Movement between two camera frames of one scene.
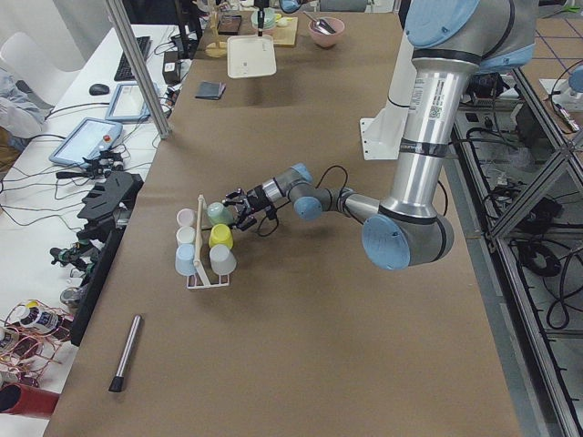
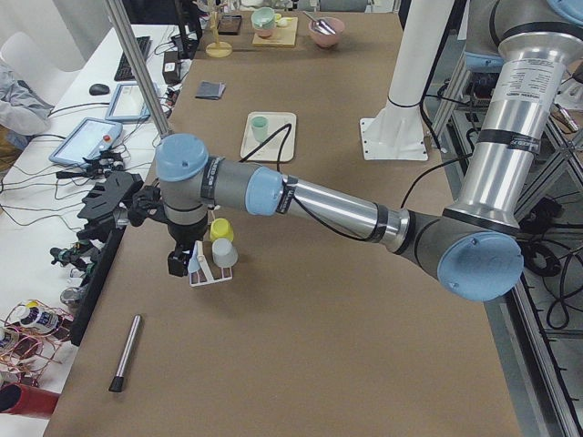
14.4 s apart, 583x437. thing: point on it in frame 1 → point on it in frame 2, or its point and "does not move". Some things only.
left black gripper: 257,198 → 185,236
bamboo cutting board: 285,36 does not move
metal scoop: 321,25 does not move
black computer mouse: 98,89 does not move
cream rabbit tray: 250,56 → 270,152
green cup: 218,214 → 260,127
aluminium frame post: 152,89 does not move
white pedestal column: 382,135 does not move
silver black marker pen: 117,382 does not move
